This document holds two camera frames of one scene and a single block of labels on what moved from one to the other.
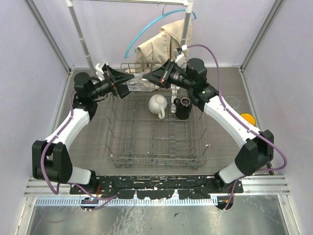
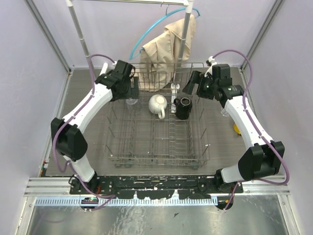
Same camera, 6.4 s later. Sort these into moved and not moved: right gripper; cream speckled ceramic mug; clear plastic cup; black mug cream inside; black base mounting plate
Moved: clear plastic cup; right gripper
Not moved: black base mounting plate; cream speckled ceramic mug; black mug cream inside
